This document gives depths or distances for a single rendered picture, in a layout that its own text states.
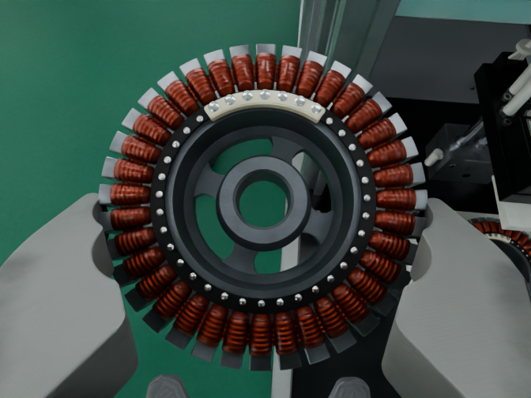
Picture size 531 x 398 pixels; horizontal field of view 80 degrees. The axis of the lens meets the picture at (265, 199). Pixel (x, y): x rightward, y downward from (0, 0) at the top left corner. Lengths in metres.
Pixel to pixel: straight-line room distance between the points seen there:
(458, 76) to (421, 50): 0.07
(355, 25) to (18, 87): 0.54
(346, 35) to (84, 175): 0.39
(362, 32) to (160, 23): 0.48
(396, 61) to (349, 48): 0.25
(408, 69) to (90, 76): 0.47
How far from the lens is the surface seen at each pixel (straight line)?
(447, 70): 0.50
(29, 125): 0.60
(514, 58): 0.40
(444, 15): 0.23
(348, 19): 0.21
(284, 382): 0.40
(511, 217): 0.35
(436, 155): 0.43
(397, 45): 0.45
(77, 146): 0.54
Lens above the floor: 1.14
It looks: 67 degrees down
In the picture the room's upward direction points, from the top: straight up
